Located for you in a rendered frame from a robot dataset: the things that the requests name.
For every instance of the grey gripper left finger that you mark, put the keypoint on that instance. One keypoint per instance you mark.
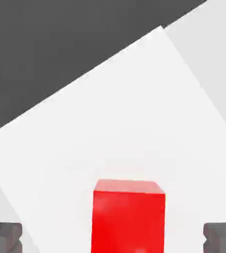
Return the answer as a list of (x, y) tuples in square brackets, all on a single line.
[(3, 238)]

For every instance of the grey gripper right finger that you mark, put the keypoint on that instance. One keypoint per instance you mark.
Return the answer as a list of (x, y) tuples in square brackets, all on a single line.
[(222, 239)]

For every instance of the small red cube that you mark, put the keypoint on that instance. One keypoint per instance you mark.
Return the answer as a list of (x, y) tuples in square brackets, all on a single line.
[(127, 221)]

